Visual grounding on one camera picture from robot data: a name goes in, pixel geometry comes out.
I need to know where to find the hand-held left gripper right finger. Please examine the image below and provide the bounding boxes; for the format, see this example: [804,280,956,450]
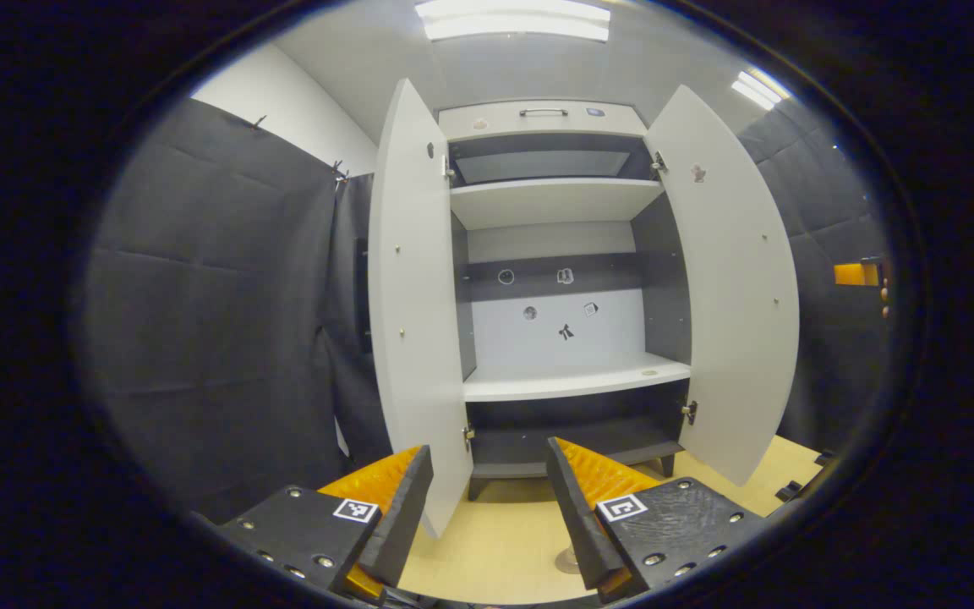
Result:
[546,436,771,603]

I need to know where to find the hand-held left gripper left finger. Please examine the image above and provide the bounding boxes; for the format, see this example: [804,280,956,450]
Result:
[216,444,435,601]

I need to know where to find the white cabinet door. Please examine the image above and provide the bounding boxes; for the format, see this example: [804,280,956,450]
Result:
[644,85,801,487]
[367,79,475,540]

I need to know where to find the white cabinet shelf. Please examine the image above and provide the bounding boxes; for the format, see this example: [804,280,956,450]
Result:
[463,352,692,403]
[451,178,665,231]

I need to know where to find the white cabinet drawer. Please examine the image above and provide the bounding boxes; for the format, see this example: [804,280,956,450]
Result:
[439,100,648,141]

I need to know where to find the black backdrop cloth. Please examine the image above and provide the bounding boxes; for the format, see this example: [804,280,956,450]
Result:
[77,97,894,525]

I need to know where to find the large ceiling light panel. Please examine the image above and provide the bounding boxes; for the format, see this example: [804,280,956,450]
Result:
[415,0,612,43]

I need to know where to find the black door handle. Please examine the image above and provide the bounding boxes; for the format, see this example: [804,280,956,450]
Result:
[356,239,372,354]

